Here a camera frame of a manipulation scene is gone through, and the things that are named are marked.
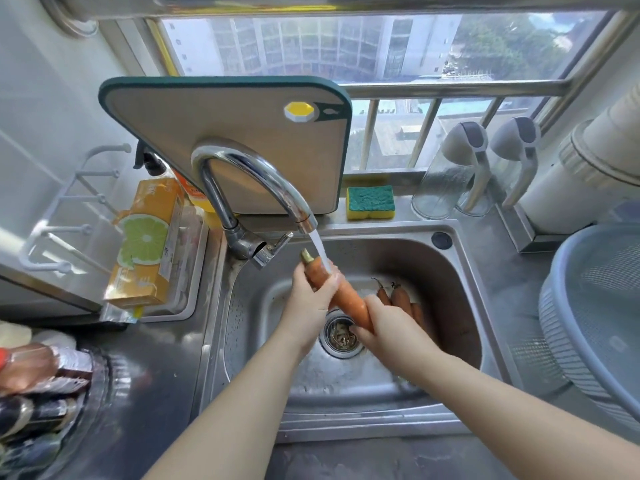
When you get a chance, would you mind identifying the person's right hand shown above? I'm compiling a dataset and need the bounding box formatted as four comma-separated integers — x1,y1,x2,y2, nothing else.
349,294,443,378

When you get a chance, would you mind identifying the person's left hand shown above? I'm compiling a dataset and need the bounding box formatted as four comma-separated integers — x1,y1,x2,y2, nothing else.
276,261,347,356

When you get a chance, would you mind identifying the large orange carrot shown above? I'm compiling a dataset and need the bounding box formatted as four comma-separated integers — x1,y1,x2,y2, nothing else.
299,248,375,334

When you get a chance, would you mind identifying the person's left forearm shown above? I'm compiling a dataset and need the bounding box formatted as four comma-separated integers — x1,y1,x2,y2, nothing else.
141,329,312,480

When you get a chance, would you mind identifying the person's right forearm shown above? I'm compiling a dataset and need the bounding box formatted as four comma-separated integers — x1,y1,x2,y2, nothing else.
412,351,640,480

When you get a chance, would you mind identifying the small orange carrot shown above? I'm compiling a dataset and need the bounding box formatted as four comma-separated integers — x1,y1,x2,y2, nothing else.
371,278,393,307
390,282,437,340

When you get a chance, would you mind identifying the metal sink drain strainer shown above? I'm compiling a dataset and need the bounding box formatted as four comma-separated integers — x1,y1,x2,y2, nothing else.
320,311,365,359

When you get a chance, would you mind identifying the stainless steel sink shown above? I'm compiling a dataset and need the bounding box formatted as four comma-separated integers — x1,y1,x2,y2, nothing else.
202,220,513,444

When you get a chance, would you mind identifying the green and yellow sponge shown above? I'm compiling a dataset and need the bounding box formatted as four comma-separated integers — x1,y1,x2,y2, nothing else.
346,185,397,221

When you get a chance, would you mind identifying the chrome curved faucet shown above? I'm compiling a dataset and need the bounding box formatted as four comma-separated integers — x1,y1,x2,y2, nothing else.
190,138,319,269

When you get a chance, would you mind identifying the clear pitcher with grey lid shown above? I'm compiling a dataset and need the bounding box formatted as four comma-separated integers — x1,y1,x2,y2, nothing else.
411,121,491,221
457,116,542,218

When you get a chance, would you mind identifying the orange detergent bottle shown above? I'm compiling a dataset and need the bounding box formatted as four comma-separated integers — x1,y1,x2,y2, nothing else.
172,170,217,214

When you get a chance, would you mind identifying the beige green-edged cutting board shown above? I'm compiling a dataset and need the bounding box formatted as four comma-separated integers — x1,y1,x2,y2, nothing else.
98,76,353,216

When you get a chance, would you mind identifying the orange box with lemon print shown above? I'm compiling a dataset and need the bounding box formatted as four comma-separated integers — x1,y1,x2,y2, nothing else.
103,177,186,309

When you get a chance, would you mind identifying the grey-blue plastic colander basin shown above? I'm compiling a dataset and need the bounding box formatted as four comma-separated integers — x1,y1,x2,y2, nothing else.
538,222,640,430

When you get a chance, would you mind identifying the black spray bottle trigger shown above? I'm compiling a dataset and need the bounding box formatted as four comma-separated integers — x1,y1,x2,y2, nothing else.
133,141,167,177

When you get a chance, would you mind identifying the metal window guard railing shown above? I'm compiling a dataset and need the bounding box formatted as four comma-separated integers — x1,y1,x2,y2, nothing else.
320,77,573,173

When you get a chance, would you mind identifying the white drain pipe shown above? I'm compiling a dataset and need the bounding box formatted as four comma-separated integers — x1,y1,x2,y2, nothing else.
517,80,640,236

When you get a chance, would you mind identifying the white cap bottle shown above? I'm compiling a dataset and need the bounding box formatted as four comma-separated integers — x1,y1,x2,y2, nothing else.
0,321,76,351

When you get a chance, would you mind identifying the dark sauce bottle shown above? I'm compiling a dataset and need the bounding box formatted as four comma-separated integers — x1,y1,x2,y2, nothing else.
0,395,83,445

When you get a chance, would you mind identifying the white wall hook rack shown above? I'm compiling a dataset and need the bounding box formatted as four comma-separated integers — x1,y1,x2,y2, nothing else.
18,143,133,274

